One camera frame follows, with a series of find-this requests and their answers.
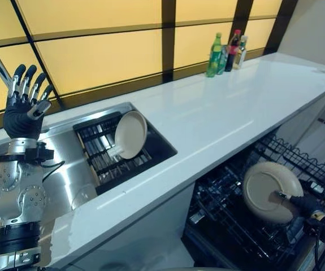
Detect dark sauce bottle red cap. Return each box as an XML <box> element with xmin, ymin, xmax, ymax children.
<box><xmin>224</xmin><ymin>29</ymin><xmax>241</xmax><ymax>72</ymax></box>

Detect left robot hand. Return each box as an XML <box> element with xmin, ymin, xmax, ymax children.
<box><xmin>3</xmin><ymin>64</ymin><xmax>54</xmax><ymax>140</ymax></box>

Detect black wire dishwasher rack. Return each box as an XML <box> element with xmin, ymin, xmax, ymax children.
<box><xmin>187</xmin><ymin>134</ymin><xmax>325</xmax><ymax>271</ymax></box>

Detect beige plate with thick rim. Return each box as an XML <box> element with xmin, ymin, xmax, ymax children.
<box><xmin>242</xmin><ymin>161</ymin><xmax>305</xmax><ymax>224</ymax></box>

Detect green plastic bottle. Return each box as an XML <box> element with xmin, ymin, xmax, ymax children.
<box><xmin>206</xmin><ymin>32</ymin><xmax>223</xmax><ymax>78</ymax></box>

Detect black dish drying rack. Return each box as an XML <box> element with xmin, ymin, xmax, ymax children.
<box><xmin>72</xmin><ymin>111</ymin><xmax>163</xmax><ymax>187</ymax></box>

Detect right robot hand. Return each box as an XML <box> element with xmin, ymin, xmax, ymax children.
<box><xmin>275</xmin><ymin>190</ymin><xmax>324</xmax><ymax>218</ymax></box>

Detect dark framed window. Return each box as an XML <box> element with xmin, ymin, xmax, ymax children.
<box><xmin>0</xmin><ymin>0</ymin><xmax>284</xmax><ymax>135</ymax></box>

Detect stainless steel sink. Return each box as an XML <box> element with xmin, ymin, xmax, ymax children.
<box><xmin>0</xmin><ymin>102</ymin><xmax>178</xmax><ymax>255</ymax></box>

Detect clear oil bottle green cap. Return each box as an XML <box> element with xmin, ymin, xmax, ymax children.
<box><xmin>233</xmin><ymin>35</ymin><xmax>249</xmax><ymax>70</ymax></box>

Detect beige plate with thin rim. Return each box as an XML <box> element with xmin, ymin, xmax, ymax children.
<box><xmin>114</xmin><ymin>110</ymin><xmax>149</xmax><ymax>160</ymax></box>

